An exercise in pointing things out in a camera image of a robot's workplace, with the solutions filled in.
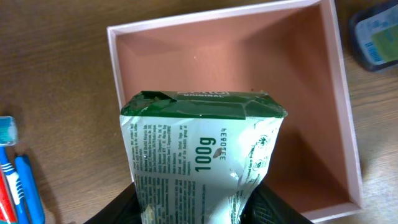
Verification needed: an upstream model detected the blue white toothbrush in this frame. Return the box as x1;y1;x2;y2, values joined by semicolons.
1;116;30;224

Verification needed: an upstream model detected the green white soap packet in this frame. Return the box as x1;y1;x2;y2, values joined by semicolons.
119;91;287;223

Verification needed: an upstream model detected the red green toothpaste tube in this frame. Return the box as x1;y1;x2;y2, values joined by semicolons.
0;172;18;224

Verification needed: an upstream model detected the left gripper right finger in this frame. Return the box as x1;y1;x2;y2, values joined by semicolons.
241;184;313;224

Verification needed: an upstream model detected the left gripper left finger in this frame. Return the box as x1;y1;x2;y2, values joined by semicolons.
84;184;142;224

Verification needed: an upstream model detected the pink cardboard box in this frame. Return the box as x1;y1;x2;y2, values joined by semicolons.
107;0;362;222

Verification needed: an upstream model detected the purple foam soap bottle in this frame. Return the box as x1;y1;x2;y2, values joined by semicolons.
348;0;397;72

